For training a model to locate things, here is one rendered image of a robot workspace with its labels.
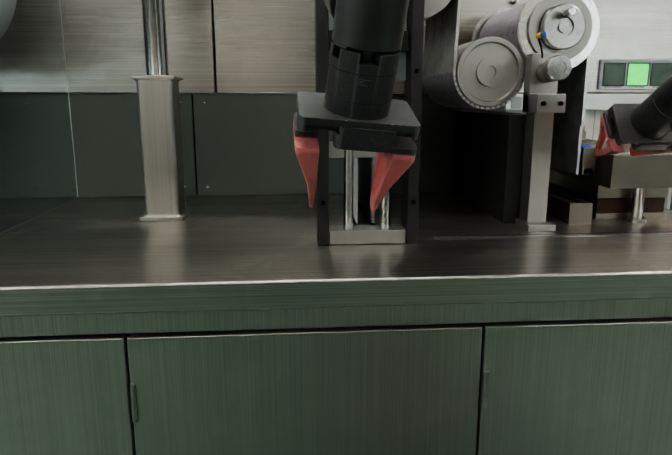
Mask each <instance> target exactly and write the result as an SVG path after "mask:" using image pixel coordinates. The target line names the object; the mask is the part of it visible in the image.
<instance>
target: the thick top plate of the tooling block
mask: <svg viewBox="0 0 672 455"><path fill-rule="evenodd" d="M596 143H597V140H591V139H586V140H581V144H584V145H590V146H592V147H593V148H595V147H596ZM550 171H552V172H555V173H558V174H562V175H565V176H569V177H572V178H576V179H579V180H583V181H586V182H590V183H593V184H597V185H600V186H603V187H607V188H610V189H614V188H672V154H667V153H659V154H649V155H640V156H631V154H627V155H622V154H611V155H605V156H599V157H597V156H596V166H595V174H594V175H581V174H573V173H569V172H565V171H562V170H558V169H554V168H551V167H550Z"/></svg>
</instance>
